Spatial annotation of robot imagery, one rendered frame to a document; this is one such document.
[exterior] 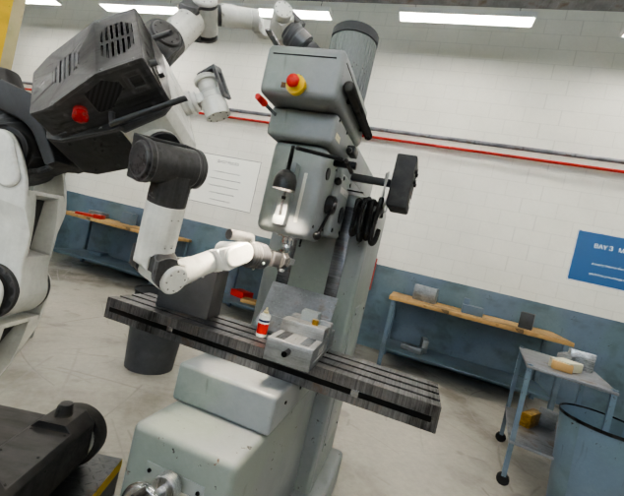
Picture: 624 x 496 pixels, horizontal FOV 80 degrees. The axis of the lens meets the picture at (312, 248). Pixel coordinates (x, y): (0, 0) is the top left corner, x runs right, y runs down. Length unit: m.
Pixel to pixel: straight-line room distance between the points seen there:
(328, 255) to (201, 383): 0.78
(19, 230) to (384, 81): 5.50
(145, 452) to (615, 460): 2.51
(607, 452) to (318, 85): 2.55
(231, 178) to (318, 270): 4.82
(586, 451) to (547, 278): 3.10
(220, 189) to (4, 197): 5.43
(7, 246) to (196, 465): 0.72
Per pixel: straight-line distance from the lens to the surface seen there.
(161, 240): 0.94
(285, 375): 1.28
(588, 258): 5.83
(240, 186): 6.29
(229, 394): 1.22
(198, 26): 1.41
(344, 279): 1.67
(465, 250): 5.50
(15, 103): 1.20
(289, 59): 1.28
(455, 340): 5.56
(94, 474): 1.60
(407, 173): 1.51
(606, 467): 2.97
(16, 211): 1.15
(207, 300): 1.48
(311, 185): 1.25
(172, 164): 0.88
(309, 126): 1.28
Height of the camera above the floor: 1.31
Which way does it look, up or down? 1 degrees down
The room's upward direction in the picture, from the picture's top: 13 degrees clockwise
